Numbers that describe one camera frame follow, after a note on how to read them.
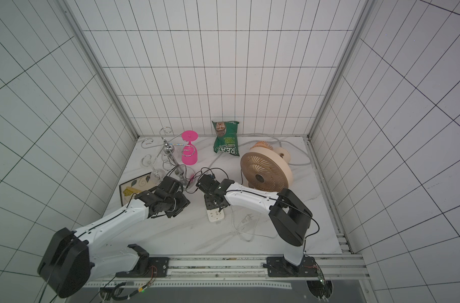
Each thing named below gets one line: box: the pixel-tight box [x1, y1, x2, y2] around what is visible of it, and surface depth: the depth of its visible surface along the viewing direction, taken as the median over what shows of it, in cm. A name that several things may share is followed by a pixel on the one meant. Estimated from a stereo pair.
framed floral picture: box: [118, 171, 158, 207], surface depth 98 cm
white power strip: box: [205, 208, 225, 223], surface depth 85 cm
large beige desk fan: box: [240, 140, 294, 193], surface depth 72 cm
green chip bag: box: [211, 120, 240, 157], surface depth 112 cm
